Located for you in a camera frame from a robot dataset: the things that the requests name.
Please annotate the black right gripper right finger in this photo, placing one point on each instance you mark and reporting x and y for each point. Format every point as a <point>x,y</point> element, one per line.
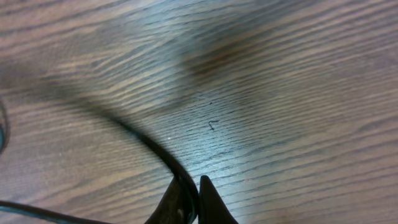
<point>212,208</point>

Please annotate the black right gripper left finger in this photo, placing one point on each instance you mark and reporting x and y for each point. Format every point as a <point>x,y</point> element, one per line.
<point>172,208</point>

